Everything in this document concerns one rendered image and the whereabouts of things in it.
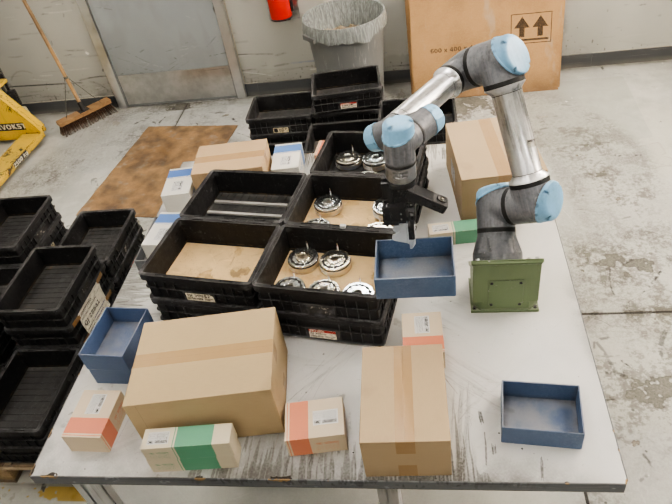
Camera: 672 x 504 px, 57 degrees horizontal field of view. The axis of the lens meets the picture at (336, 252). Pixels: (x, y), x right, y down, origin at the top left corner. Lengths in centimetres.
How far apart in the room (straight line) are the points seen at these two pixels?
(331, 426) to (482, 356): 51
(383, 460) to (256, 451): 37
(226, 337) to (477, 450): 75
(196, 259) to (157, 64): 317
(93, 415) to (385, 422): 86
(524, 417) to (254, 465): 74
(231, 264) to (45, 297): 104
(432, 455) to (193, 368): 68
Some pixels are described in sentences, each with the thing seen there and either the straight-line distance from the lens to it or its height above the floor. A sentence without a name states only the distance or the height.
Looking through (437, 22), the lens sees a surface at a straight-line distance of 458.
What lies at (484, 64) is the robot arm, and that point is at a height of 142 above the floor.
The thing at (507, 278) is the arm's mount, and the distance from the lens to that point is 195.
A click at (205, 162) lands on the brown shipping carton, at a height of 86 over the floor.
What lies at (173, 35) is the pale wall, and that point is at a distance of 508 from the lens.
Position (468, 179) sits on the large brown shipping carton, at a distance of 225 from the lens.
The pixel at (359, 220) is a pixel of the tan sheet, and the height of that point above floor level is 83.
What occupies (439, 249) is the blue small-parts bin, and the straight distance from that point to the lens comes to 167.
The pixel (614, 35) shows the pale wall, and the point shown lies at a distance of 505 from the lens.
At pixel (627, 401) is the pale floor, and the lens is 278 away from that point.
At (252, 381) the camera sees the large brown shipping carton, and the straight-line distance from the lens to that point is 169.
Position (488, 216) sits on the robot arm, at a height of 99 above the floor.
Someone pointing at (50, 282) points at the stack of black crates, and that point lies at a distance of 301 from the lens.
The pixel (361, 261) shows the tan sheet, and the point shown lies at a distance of 205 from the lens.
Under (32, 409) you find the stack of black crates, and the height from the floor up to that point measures 27.
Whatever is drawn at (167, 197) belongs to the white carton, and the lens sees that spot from 269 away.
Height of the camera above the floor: 220
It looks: 41 degrees down
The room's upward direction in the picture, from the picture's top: 10 degrees counter-clockwise
